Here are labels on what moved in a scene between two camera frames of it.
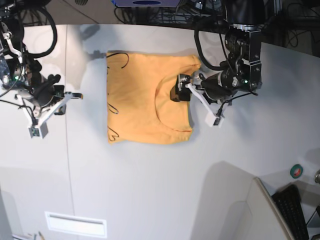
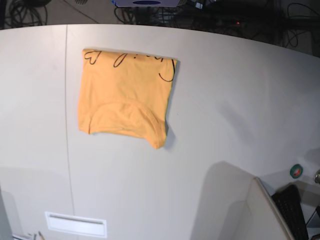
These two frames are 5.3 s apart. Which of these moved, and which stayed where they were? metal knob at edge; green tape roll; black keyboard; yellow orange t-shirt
Moved: yellow orange t-shirt
Stayed: green tape roll; metal knob at edge; black keyboard
